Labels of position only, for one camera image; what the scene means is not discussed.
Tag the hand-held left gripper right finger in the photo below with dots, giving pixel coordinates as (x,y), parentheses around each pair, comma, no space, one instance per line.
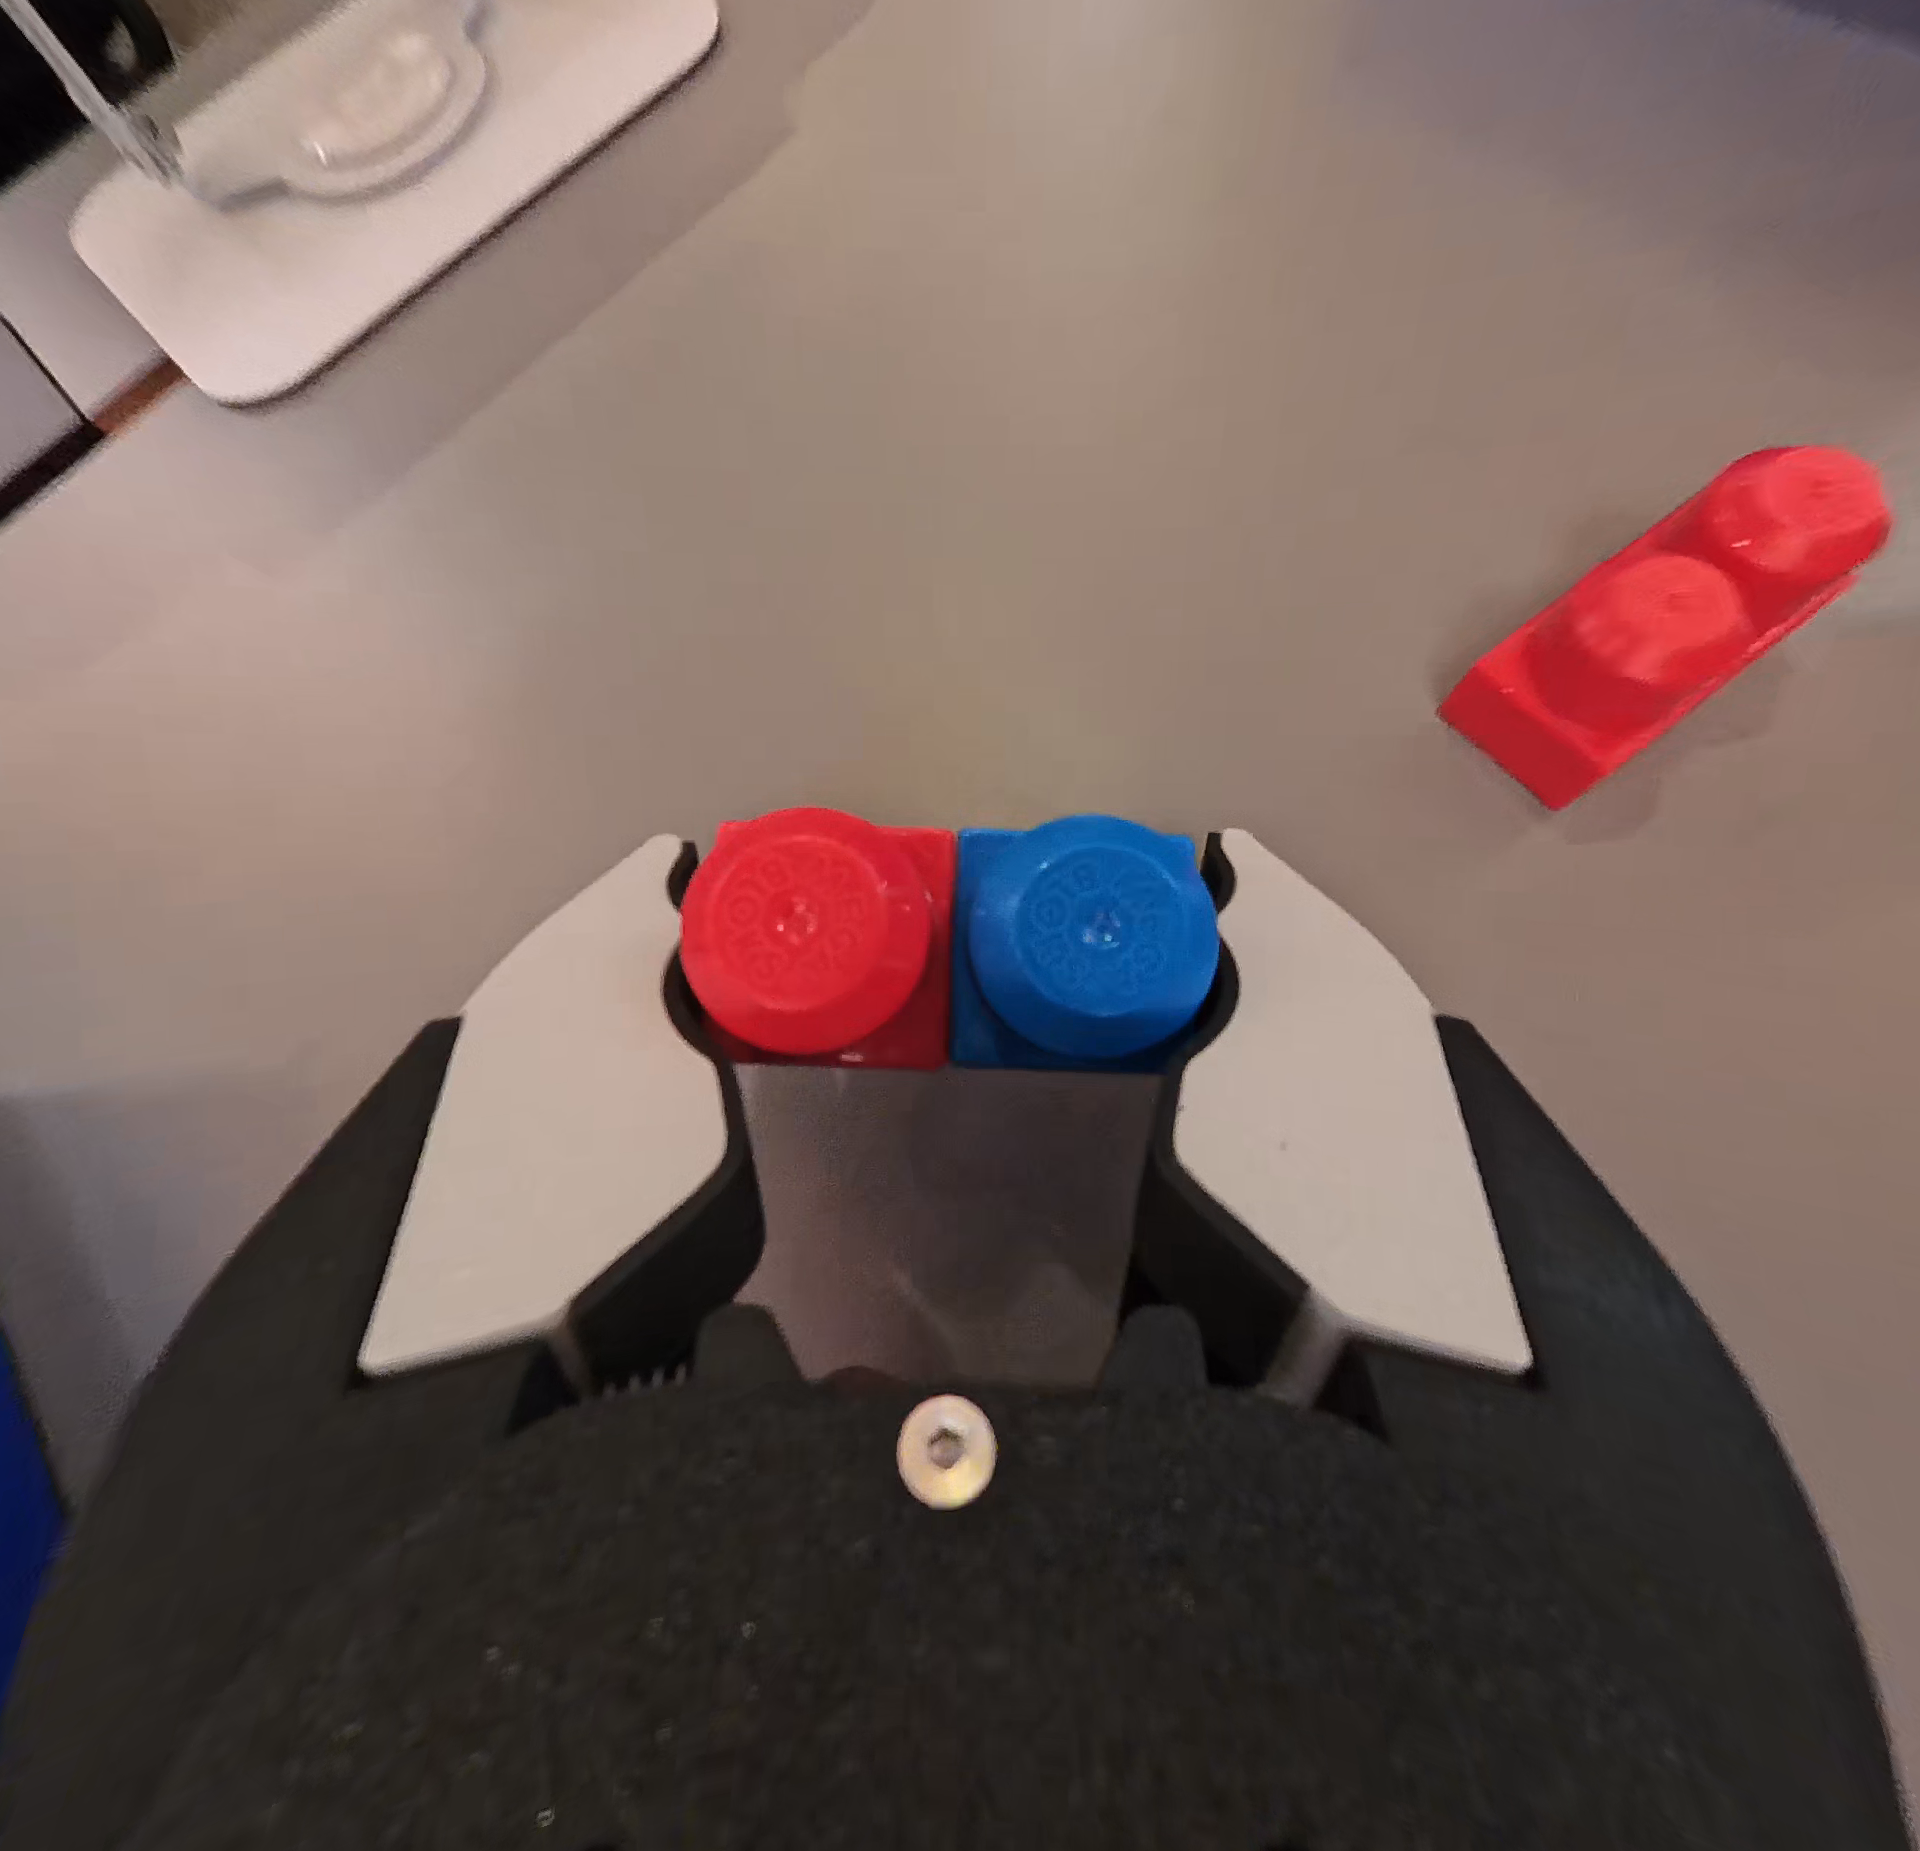
(1335,1130)

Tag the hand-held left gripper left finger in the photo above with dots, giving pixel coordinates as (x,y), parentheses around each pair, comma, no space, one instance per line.
(556,1130)

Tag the blue single-stud block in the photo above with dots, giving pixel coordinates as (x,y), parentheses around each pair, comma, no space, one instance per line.
(1088,937)

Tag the red single-stud block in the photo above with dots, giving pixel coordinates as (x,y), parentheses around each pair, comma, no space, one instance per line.
(802,937)

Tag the red two-stud block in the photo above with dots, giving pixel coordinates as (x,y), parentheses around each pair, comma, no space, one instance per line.
(1636,650)

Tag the blue plastic bin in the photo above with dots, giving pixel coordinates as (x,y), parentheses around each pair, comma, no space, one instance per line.
(23,1506)

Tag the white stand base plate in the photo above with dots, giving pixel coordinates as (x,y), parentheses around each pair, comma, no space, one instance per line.
(570,94)

